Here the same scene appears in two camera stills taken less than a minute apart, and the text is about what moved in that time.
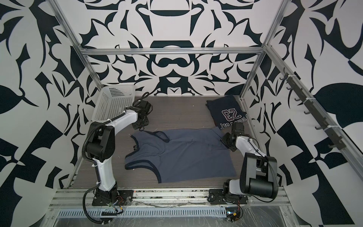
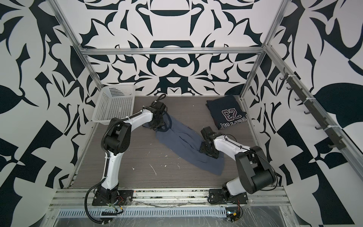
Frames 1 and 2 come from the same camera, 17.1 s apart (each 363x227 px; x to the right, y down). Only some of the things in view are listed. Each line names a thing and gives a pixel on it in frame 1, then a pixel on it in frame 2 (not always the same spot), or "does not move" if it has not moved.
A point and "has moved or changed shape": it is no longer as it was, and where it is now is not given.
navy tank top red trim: [226, 110] does not move
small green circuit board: [232, 213] does not move
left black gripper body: [146, 122] → [160, 123]
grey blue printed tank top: [183, 155] has moved or changed shape
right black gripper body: [226, 140] → [203, 149]
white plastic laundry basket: [112, 101] does not move
